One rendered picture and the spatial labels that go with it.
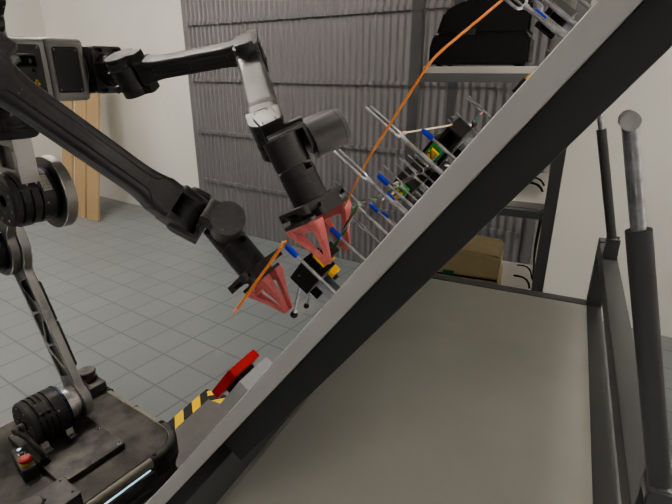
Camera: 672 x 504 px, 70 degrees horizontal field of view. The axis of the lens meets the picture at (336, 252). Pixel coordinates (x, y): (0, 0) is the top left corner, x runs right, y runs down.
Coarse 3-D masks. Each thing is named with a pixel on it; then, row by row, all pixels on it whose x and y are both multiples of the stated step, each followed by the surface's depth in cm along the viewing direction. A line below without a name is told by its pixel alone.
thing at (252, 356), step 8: (256, 352) 59; (240, 360) 57; (248, 360) 57; (232, 368) 55; (240, 368) 56; (248, 368) 58; (224, 376) 55; (232, 376) 55; (240, 376) 56; (224, 384) 56; (232, 384) 57; (216, 392) 57; (224, 392) 58
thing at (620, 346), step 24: (600, 240) 136; (600, 264) 124; (600, 288) 115; (624, 312) 97; (624, 336) 88; (624, 360) 81; (624, 384) 75; (624, 408) 69; (624, 432) 65; (624, 456) 61; (624, 480) 59
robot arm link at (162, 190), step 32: (0, 32) 66; (0, 64) 65; (0, 96) 66; (32, 96) 68; (64, 128) 70; (96, 128) 74; (96, 160) 74; (128, 160) 76; (128, 192) 81; (160, 192) 80; (192, 192) 83; (192, 224) 84
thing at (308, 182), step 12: (300, 168) 71; (312, 168) 73; (288, 180) 72; (300, 180) 72; (312, 180) 72; (288, 192) 73; (300, 192) 72; (312, 192) 72; (324, 192) 73; (300, 204) 73; (312, 204) 70; (288, 216) 72; (300, 216) 70
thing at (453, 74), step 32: (416, 0) 144; (416, 32) 147; (416, 64) 150; (416, 96) 153; (448, 96) 201; (416, 128) 156; (416, 192) 167; (544, 192) 164; (544, 224) 149; (544, 256) 152
